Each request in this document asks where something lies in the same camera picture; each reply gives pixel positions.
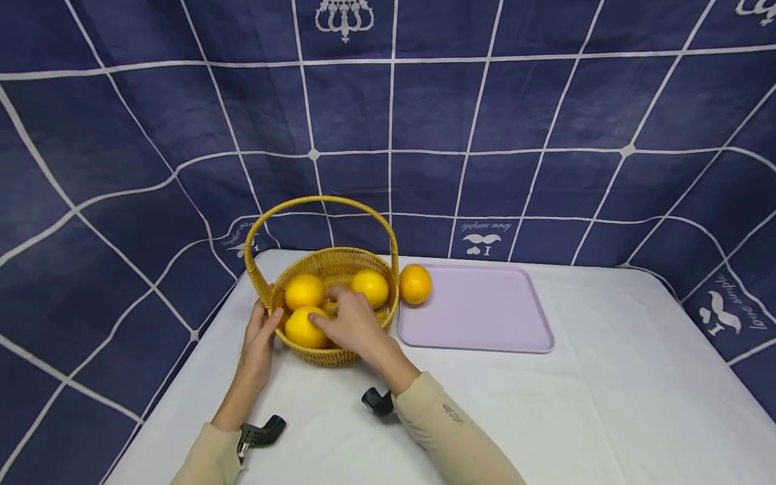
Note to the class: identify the person's right thumb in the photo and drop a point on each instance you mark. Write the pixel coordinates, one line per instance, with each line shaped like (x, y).
(321, 320)

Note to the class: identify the person's right fingers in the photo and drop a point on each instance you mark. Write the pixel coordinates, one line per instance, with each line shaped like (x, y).
(347, 298)

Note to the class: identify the black wrist band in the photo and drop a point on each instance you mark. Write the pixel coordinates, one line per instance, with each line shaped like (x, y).
(378, 401)
(262, 433)

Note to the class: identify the person's right forearm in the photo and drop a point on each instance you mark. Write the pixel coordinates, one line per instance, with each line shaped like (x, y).
(442, 424)

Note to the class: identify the person's left thumb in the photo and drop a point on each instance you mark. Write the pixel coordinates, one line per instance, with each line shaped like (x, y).
(276, 320)

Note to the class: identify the lilac plastic tray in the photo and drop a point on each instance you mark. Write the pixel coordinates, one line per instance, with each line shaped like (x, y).
(479, 308)

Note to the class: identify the person's left forearm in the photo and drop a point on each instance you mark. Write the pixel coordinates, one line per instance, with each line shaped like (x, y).
(227, 431)

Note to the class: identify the person's left fingers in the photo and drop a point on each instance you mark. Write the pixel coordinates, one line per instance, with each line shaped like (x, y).
(257, 315)

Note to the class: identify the orange fruit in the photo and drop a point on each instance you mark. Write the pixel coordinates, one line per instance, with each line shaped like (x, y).
(416, 283)
(372, 285)
(300, 332)
(303, 291)

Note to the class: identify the person's right hand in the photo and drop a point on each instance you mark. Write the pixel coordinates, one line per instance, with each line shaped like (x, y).
(354, 330)

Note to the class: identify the person's left hand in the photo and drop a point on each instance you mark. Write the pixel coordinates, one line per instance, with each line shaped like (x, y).
(257, 353)

